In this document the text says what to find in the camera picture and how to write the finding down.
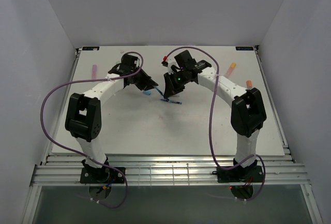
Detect blue label sticker left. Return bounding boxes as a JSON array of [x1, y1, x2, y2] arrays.
[[82, 46, 100, 51]]

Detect blue label sticker right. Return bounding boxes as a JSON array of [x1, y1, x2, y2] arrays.
[[235, 46, 254, 51]]

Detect orange capped marker pen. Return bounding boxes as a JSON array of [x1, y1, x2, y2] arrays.
[[246, 80, 253, 89]]

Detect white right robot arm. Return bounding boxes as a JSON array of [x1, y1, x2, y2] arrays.
[[162, 47, 267, 181]]

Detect light blue highlighter cap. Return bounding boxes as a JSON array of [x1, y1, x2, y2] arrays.
[[143, 91, 152, 96]]

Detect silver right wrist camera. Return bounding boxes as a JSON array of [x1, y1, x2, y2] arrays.
[[161, 56, 178, 74]]

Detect orange pink highlighter pen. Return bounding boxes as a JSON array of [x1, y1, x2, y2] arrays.
[[224, 63, 236, 78]]

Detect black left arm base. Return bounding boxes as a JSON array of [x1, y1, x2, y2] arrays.
[[80, 159, 126, 184]]

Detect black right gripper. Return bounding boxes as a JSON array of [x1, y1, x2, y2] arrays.
[[164, 69, 189, 98]]

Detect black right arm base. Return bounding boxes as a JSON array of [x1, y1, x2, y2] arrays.
[[212, 159, 264, 183]]

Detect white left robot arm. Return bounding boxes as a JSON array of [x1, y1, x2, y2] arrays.
[[65, 52, 158, 183]]

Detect blue label sticker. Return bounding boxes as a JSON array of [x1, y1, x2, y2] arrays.
[[235, 46, 254, 51], [82, 46, 100, 51]]

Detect blue gel pen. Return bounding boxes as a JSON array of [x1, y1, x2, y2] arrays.
[[154, 86, 164, 98], [160, 99, 182, 104]]

